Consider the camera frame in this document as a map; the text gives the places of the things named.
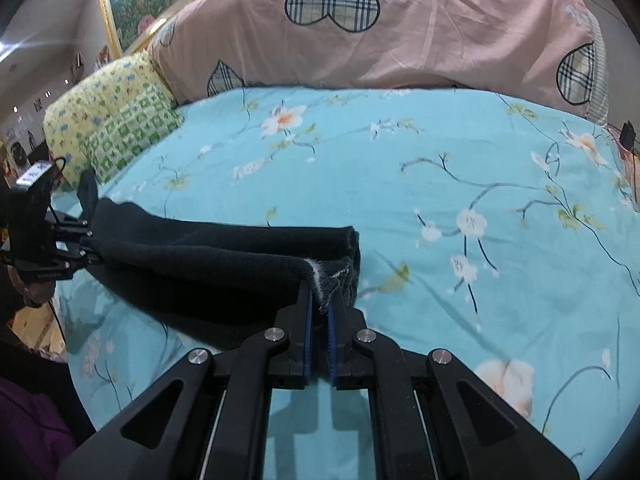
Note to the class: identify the black knit pants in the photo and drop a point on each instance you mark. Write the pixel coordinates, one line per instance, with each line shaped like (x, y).
(217, 283)

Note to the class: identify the yellow cartoon print pillow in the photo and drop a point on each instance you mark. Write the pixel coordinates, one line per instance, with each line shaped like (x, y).
(84, 108)

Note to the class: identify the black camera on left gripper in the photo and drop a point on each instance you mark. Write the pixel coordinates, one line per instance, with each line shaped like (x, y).
(32, 194)

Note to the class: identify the black sleeved left forearm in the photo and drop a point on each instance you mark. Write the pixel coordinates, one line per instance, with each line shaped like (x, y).
(42, 418)

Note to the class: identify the green checkered small pillow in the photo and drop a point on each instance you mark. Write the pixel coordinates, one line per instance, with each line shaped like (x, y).
(129, 132)

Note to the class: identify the light blue floral bedsheet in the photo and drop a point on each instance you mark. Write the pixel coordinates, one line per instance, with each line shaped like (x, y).
(499, 229)

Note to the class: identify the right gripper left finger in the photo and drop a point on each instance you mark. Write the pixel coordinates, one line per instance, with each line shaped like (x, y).
(207, 417)

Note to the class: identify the pink quilt with plaid hearts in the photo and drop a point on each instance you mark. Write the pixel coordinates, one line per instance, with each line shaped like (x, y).
(550, 52)

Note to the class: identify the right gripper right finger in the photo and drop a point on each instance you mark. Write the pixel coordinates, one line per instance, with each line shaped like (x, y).
(431, 416)

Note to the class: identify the left hand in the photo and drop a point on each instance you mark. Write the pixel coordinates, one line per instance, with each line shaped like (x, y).
(36, 293)

